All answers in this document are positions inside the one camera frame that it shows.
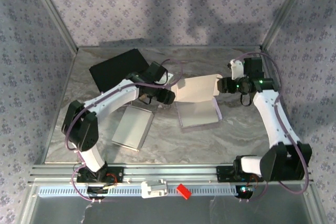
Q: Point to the lavender paper box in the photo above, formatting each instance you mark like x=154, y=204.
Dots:
x=197, y=113

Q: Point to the white paper box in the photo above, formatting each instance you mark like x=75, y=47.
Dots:
x=132, y=128

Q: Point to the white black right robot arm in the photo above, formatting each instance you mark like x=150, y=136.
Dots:
x=273, y=119

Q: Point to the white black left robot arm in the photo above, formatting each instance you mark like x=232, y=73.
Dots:
x=113, y=100

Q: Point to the black hard case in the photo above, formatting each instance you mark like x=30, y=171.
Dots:
x=115, y=66

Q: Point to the red plastic block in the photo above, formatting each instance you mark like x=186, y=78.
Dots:
x=183, y=191

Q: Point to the black round controller board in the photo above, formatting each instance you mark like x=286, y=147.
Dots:
x=95, y=191
x=244, y=191

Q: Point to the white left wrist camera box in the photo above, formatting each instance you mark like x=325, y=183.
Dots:
x=166, y=77

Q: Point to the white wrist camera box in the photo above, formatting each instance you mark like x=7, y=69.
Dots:
x=166, y=77
x=236, y=69

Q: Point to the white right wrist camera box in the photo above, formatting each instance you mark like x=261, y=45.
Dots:
x=236, y=69

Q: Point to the aluminium table edge rail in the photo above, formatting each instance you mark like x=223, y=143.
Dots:
x=286, y=113
x=59, y=90
x=170, y=46

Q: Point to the aluminium frame beam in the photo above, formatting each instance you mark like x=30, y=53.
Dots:
x=170, y=171

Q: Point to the aluminium corner post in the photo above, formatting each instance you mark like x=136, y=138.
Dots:
x=286, y=11
x=52, y=11

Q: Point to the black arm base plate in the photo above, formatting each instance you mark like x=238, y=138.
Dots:
x=115, y=175
x=223, y=174

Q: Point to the white plastic bracket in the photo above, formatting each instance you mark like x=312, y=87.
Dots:
x=153, y=188

